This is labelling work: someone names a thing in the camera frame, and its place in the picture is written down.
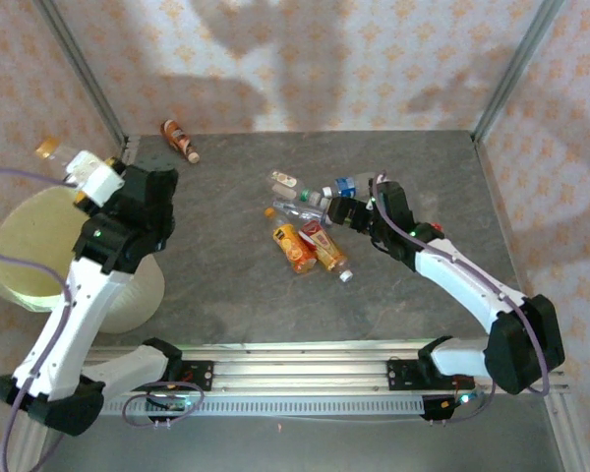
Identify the pale round plastic bin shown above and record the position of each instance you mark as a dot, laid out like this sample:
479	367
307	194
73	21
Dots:
29	246

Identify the square clear bottle plant label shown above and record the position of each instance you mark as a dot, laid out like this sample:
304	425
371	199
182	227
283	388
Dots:
282	181

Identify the blue label water bottle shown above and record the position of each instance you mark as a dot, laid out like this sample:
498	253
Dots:
346	186

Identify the orange juice bottle yellow cap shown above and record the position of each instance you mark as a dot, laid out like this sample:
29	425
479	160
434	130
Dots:
295	248

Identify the clear bottle blue print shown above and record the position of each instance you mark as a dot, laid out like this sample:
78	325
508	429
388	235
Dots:
295	210

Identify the small controller board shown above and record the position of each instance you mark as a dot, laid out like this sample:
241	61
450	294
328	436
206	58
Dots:
172	404
464	399

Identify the brown label bottle beige cap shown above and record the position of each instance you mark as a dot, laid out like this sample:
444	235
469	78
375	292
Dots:
179	140

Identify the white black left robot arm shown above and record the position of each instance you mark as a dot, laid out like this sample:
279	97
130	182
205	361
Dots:
74	319

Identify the aluminium frame rail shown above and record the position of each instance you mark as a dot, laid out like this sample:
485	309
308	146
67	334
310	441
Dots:
27	447
563	432

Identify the aluminium frame post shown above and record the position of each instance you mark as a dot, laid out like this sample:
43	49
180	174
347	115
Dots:
516	64
78	64

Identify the orange barcode label bottle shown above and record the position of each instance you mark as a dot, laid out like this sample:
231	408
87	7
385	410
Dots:
54	152

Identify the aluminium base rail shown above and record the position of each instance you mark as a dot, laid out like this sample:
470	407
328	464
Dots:
300	366

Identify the red gold label bottle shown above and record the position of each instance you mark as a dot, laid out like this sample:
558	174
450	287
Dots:
324	246

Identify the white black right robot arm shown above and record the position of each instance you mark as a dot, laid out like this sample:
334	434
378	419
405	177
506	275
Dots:
462	275

